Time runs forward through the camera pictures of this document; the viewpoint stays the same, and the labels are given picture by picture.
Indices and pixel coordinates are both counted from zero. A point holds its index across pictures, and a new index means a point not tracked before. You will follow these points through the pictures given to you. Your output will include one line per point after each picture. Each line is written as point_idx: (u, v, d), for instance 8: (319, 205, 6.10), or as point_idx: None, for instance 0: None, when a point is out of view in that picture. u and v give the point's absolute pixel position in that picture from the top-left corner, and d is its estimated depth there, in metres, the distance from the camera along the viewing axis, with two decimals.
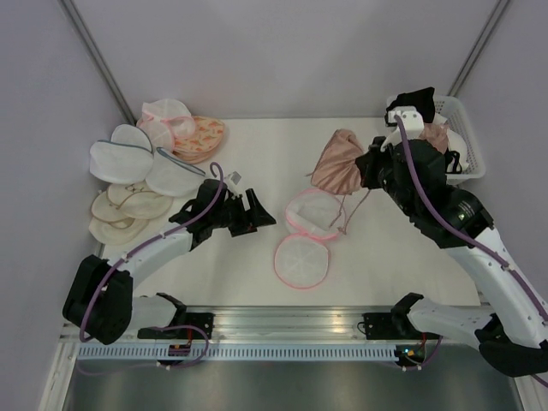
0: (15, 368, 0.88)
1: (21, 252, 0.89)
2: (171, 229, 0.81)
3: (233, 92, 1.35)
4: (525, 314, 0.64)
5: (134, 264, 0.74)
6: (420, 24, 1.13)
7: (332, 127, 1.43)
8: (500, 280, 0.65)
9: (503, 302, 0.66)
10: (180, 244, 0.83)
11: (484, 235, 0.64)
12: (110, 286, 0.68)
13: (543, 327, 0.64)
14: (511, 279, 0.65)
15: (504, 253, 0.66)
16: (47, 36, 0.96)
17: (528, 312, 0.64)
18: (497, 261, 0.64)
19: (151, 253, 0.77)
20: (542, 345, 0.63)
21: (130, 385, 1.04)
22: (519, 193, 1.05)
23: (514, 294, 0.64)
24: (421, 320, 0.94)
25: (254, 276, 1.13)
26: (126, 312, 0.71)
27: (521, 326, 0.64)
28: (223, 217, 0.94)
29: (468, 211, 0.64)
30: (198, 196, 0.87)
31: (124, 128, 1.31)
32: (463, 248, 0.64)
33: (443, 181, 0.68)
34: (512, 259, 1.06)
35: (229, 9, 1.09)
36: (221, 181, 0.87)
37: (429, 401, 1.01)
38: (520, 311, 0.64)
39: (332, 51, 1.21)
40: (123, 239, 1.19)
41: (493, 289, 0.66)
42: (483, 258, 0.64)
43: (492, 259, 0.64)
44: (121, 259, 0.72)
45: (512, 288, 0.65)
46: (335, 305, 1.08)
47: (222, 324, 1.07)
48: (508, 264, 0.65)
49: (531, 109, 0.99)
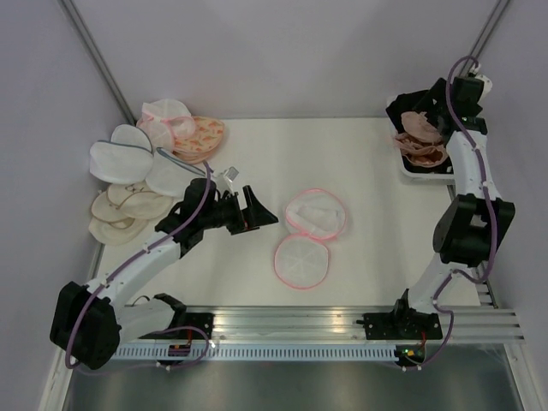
0: (14, 368, 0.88)
1: (20, 251, 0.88)
2: (156, 241, 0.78)
3: (233, 92, 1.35)
4: (468, 177, 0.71)
5: (116, 288, 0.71)
6: (420, 24, 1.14)
7: (332, 127, 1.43)
8: (464, 154, 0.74)
9: (460, 175, 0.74)
10: (166, 256, 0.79)
11: (475, 134, 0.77)
12: (91, 314, 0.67)
13: (479, 188, 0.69)
14: (474, 157, 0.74)
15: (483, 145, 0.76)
16: (47, 35, 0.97)
17: (472, 175, 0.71)
18: (467, 143, 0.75)
19: (134, 273, 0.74)
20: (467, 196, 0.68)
21: (130, 385, 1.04)
22: (517, 193, 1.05)
23: (467, 163, 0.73)
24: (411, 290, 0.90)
25: (253, 276, 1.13)
26: (114, 337, 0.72)
27: (464, 187, 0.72)
28: (214, 219, 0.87)
29: (473, 121, 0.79)
30: (185, 199, 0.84)
31: (124, 128, 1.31)
32: (453, 136, 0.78)
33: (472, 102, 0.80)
34: (512, 259, 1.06)
35: (229, 8, 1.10)
36: (208, 183, 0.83)
37: (429, 401, 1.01)
38: (464, 175, 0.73)
39: (332, 51, 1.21)
40: (123, 238, 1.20)
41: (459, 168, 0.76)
42: (460, 139, 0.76)
43: (467, 144, 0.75)
44: (99, 285, 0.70)
45: (471, 160, 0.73)
46: (335, 305, 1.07)
47: (222, 324, 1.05)
48: (477, 145, 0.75)
49: (529, 109, 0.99)
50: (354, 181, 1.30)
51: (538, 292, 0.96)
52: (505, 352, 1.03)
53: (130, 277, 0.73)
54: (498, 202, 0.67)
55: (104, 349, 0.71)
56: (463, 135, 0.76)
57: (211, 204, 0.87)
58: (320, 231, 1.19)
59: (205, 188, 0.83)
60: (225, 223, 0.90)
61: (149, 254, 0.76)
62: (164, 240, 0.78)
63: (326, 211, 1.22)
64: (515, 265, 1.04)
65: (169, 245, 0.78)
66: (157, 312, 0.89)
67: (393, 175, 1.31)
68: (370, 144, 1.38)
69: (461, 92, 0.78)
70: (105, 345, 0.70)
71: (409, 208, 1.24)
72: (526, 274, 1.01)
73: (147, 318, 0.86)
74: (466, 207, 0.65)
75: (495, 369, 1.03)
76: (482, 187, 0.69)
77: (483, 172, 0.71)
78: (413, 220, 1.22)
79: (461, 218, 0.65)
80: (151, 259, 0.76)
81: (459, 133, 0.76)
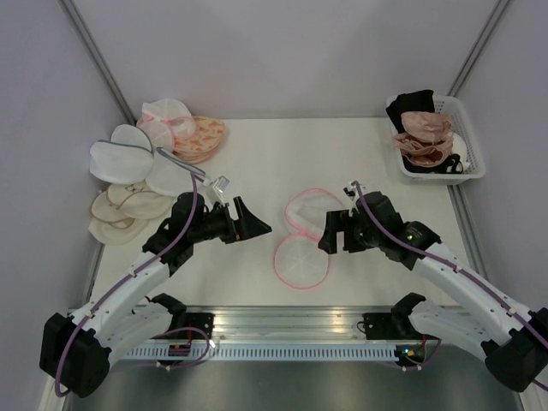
0: (14, 369, 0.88)
1: (20, 250, 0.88)
2: (142, 265, 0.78)
3: (233, 92, 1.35)
4: (488, 308, 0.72)
5: (101, 316, 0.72)
6: (419, 24, 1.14)
7: (332, 127, 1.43)
8: (456, 282, 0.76)
9: (468, 303, 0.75)
10: (154, 278, 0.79)
11: (433, 247, 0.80)
12: (75, 348, 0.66)
13: (509, 317, 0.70)
14: (469, 280, 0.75)
15: (455, 259, 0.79)
16: (46, 34, 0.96)
17: (491, 305, 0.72)
18: (448, 266, 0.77)
19: (119, 300, 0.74)
20: (511, 332, 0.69)
21: (130, 386, 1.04)
22: (518, 193, 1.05)
23: (476, 293, 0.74)
24: (422, 322, 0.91)
25: (254, 276, 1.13)
26: (103, 366, 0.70)
27: (489, 320, 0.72)
28: (202, 235, 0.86)
29: (417, 233, 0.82)
30: (172, 217, 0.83)
31: (124, 128, 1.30)
32: (418, 261, 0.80)
33: (395, 216, 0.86)
34: (512, 259, 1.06)
35: (229, 8, 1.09)
36: (195, 199, 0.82)
37: (428, 401, 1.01)
38: (481, 305, 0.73)
39: (332, 51, 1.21)
40: (124, 238, 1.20)
41: (461, 295, 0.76)
42: (434, 265, 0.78)
43: (443, 265, 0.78)
44: (85, 316, 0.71)
45: (469, 287, 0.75)
46: (335, 305, 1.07)
47: (221, 324, 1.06)
48: (457, 265, 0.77)
49: (530, 109, 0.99)
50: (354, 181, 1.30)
51: (536, 291, 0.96)
52: None
53: (116, 306, 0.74)
54: (537, 318, 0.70)
55: (93, 378, 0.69)
56: (431, 258, 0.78)
57: (198, 218, 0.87)
58: (320, 231, 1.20)
59: (193, 205, 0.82)
60: (217, 235, 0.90)
61: (135, 279, 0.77)
62: (151, 262, 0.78)
63: (326, 211, 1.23)
64: (515, 265, 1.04)
65: (156, 266, 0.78)
66: (151, 321, 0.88)
67: (393, 175, 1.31)
68: (370, 145, 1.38)
69: (384, 211, 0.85)
70: (94, 373, 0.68)
71: (409, 209, 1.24)
72: (524, 275, 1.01)
73: (142, 330, 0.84)
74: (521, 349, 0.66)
75: None
76: (512, 314, 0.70)
77: (497, 298, 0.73)
78: (412, 221, 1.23)
79: (528, 360, 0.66)
80: (138, 283, 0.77)
81: (425, 257, 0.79)
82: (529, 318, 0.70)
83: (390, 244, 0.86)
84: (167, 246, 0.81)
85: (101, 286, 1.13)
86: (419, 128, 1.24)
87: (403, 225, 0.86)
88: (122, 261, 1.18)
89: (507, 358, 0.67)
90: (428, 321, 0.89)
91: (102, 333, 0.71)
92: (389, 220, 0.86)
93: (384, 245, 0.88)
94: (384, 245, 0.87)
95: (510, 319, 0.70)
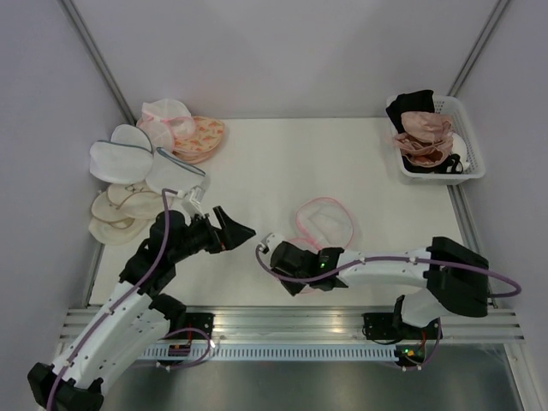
0: (14, 368, 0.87)
1: (19, 248, 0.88)
2: (119, 300, 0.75)
3: (233, 92, 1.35)
4: (400, 269, 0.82)
5: (80, 363, 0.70)
6: (419, 24, 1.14)
7: (332, 127, 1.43)
8: (367, 271, 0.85)
9: (388, 278, 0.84)
10: (134, 312, 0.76)
11: (342, 259, 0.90)
12: (59, 396, 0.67)
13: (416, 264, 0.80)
14: (375, 261, 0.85)
15: (357, 253, 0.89)
16: (47, 34, 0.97)
17: (400, 266, 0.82)
18: (354, 265, 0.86)
19: (97, 344, 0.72)
20: (425, 273, 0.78)
21: (130, 386, 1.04)
22: (519, 193, 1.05)
23: (385, 268, 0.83)
24: (414, 316, 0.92)
25: (254, 277, 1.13)
26: (93, 402, 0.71)
27: (408, 278, 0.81)
28: (181, 253, 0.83)
29: (325, 257, 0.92)
30: (151, 236, 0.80)
31: (124, 128, 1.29)
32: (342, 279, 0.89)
33: (304, 254, 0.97)
34: (511, 259, 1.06)
35: (228, 8, 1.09)
36: (168, 219, 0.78)
37: (428, 402, 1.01)
38: (396, 269, 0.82)
39: (331, 51, 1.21)
40: (124, 239, 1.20)
41: (382, 278, 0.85)
42: (349, 270, 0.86)
43: (354, 265, 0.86)
44: (63, 366, 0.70)
45: (376, 266, 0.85)
46: (335, 305, 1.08)
47: (221, 324, 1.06)
48: (360, 258, 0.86)
49: (529, 109, 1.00)
50: (353, 181, 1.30)
51: (536, 292, 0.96)
52: (505, 352, 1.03)
53: (93, 350, 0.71)
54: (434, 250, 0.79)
55: None
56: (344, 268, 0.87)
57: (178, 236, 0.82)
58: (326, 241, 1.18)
59: (166, 226, 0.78)
60: (201, 247, 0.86)
61: (113, 316, 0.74)
62: (128, 297, 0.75)
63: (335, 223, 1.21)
64: (515, 265, 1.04)
65: (132, 300, 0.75)
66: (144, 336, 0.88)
67: (394, 175, 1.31)
68: (370, 145, 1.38)
69: (292, 256, 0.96)
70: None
71: (411, 208, 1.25)
72: (523, 275, 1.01)
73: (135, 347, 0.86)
74: (445, 285, 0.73)
75: (496, 369, 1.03)
76: (416, 261, 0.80)
77: (397, 259, 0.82)
78: (413, 219, 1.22)
79: (454, 285, 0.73)
80: (116, 321, 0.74)
81: (342, 272, 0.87)
82: (429, 254, 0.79)
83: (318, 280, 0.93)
84: (147, 271, 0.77)
85: (102, 285, 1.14)
86: (419, 128, 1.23)
87: (317, 257, 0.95)
88: (122, 261, 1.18)
89: (449, 298, 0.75)
90: (414, 312, 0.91)
91: (85, 378, 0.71)
92: (303, 259, 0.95)
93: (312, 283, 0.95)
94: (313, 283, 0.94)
95: (418, 265, 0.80)
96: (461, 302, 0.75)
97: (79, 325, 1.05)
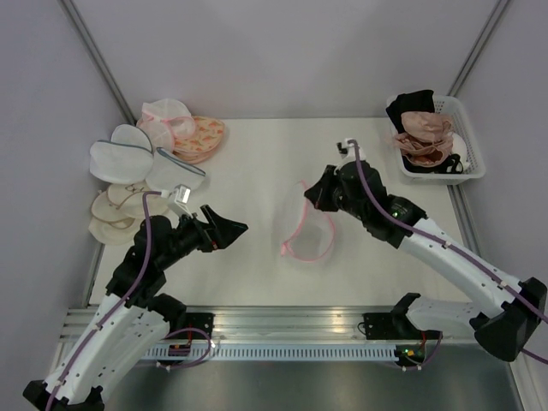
0: (14, 368, 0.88)
1: (19, 247, 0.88)
2: (107, 314, 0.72)
3: (233, 92, 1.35)
4: (479, 282, 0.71)
5: (71, 381, 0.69)
6: (419, 23, 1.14)
7: (332, 127, 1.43)
8: (445, 259, 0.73)
9: (459, 279, 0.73)
10: (123, 324, 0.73)
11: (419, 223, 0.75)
12: None
13: (500, 289, 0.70)
14: (458, 256, 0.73)
15: (442, 233, 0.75)
16: (47, 34, 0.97)
17: (482, 280, 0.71)
18: (436, 242, 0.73)
19: (86, 361, 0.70)
20: (503, 306, 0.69)
21: (130, 386, 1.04)
22: (519, 193, 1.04)
23: (467, 269, 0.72)
24: (419, 317, 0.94)
25: (253, 277, 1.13)
26: None
27: (480, 294, 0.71)
28: (169, 257, 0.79)
29: (403, 210, 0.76)
30: (135, 244, 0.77)
31: (123, 128, 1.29)
32: (404, 239, 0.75)
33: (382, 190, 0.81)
34: (511, 259, 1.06)
35: (228, 8, 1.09)
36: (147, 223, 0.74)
37: (428, 402, 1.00)
38: (473, 283, 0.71)
39: (331, 50, 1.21)
40: (124, 239, 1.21)
41: (454, 275, 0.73)
42: (423, 241, 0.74)
43: (431, 241, 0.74)
44: (56, 385, 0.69)
45: (458, 261, 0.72)
46: (336, 305, 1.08)
47: (222, 324, 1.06)
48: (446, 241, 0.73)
49: (529, 108, 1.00)
50: None
51: None
52: None
53: (83, 367, 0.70)
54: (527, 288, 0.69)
55: None
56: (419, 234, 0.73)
57: (164, 241, 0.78)
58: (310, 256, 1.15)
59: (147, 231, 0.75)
60: (192, 247, 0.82)
61: (101, 332, 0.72)
62: (115, 311, 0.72)
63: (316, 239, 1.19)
64: (515, 265, 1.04)
65: (120, 314, 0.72)
66: None
67: (394, 175, 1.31)
68: (370, 145, 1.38)
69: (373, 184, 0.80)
70: None
71: None
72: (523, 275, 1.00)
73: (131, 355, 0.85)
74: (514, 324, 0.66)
75: (496, 369, 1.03)
76: (503, 288, 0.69)
77: (490, 274, 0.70)
78: None
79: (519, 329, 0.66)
80: (104, 336, 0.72)
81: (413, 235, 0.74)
82: (520, 289, 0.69)
83: (374, 223, 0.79)
84: (135, 280, 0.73)
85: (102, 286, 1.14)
86: (419, 128, 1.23)
87: (390, 201, 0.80)
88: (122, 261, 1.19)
89: (499, 330, 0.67)
90: (424, 315, 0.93)
91: (78, 396, 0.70)
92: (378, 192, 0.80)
93: (366, 223, 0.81)
94: (366, 221, 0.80)
95: (503, 292, 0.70)
96: (503, 342, 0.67)
97: (79, 324, 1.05)
